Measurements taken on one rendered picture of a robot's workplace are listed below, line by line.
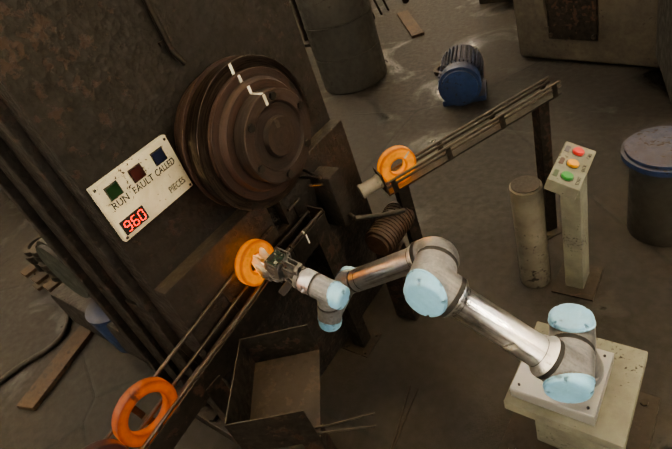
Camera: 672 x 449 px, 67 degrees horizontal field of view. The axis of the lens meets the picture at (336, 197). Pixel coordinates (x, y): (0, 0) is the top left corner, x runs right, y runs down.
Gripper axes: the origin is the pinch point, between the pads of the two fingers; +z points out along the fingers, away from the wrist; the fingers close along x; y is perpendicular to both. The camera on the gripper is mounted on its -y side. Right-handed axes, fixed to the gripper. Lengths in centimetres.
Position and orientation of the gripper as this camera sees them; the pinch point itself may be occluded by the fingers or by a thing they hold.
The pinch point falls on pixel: (253, 258)
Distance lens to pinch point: 168.7
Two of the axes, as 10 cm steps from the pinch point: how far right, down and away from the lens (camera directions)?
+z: -8.4, -3.2, 4.4
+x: -5.4, 6.2, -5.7
